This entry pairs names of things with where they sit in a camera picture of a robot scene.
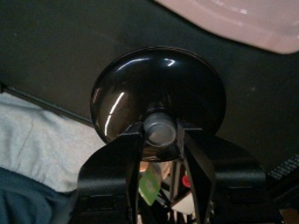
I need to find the light grey cloth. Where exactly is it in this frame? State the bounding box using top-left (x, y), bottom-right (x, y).
top-left (0, 91), bottom-right (108, 194)

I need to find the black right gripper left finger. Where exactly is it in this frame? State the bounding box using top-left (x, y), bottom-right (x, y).
top-left (76, 122), bottom-right (145, 224)

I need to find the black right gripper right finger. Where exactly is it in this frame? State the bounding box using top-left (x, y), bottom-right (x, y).
top-left (175, 118), bottom-right (275, 224)

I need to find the black ribbed device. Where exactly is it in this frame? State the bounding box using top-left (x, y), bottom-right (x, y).
top-left (265, 153), bottom-right (299, 205)

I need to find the pink plastic tub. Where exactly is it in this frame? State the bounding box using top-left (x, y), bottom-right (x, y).
top-left (153, 0), bottom-right (299, 55)

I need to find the dark teal fabric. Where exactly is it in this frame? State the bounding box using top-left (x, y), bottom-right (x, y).
top-left (0, 166), bottom-right (80, 224)

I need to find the black glossy bowl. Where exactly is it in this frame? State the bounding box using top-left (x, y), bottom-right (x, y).
top-left (88, 45), bottom-right (228, 163)

